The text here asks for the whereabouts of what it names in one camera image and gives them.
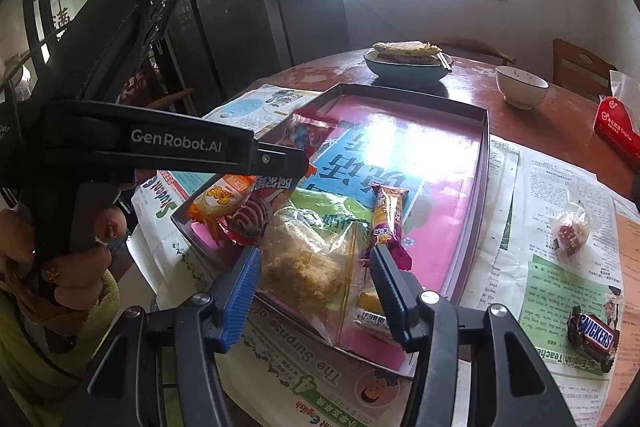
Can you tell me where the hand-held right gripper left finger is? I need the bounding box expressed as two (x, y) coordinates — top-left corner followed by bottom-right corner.
(75, 246), (263, 427)

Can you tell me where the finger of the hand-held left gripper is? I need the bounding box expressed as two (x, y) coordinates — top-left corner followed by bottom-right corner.
(252, 146), (316, 180)

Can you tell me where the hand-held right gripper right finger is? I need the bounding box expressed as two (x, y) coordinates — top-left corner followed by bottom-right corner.
(369, 244), (566, 427)

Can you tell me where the small yellow cake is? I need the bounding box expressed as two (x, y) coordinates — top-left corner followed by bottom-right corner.
(352, 289), (396, 333)

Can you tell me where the red white swirl snack packet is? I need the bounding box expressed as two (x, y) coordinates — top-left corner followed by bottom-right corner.
(225, 194), (273, 248)

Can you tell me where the orange yellow snack packet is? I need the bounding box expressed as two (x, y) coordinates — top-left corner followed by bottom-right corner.
(186, 174), (256, 238)

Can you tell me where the green pea snack packet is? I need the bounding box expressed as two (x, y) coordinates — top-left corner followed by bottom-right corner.
(287, 187), (381, 238)

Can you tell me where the clear bag of floss cake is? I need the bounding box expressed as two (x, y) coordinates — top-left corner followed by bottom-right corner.
(257, 204), (381, 348)

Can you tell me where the purple orange sausage packet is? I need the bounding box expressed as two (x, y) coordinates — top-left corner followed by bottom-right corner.
(367, 184), (413, 273)

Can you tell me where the grey cardboard box tray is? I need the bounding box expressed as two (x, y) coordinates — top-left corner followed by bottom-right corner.
(170, 82), (491, 380)

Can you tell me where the person's left forearm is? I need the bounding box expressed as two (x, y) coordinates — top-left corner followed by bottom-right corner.
(0, 267), (131, 408)

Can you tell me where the person's left hand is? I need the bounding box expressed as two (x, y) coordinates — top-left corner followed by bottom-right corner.
(0, 202), (128, 323)

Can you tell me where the pink and blue book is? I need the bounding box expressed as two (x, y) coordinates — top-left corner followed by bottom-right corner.
(192, 97), (483, 370)

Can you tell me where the colourful newspaper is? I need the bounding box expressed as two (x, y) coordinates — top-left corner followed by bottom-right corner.
(127, 86), (416, 427)

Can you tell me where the grey refrigerator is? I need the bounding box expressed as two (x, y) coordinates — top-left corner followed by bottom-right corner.
(175, 0), (351, 112)

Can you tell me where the blue bowl with food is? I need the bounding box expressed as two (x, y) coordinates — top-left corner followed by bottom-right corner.
(363, 49), (454, 88)

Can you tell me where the yellow pancake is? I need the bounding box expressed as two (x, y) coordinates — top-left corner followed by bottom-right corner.
(372, 39), (443, 65)

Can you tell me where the text newspaper with green panel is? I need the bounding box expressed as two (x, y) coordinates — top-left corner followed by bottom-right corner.
(450, 137), (640, 408)

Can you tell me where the red candy in clear wrapper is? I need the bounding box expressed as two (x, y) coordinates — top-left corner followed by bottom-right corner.
(547, 202), (591, 255)

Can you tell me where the brown chocolate bar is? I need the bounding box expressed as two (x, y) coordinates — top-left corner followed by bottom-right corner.
(566, 306), (622, 373)

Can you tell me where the white bowl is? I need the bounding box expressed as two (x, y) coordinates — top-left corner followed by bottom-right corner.
(495, 65), (550, 110)

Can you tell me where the red tissue box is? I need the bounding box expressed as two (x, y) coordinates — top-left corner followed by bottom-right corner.
(593, 96), (640, 168)

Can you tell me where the wooden chair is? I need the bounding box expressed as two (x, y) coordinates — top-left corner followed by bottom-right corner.
(551, 38), (618, 104)

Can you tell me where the white tissue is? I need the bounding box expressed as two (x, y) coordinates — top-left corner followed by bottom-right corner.
(607, 69), (640, 132)

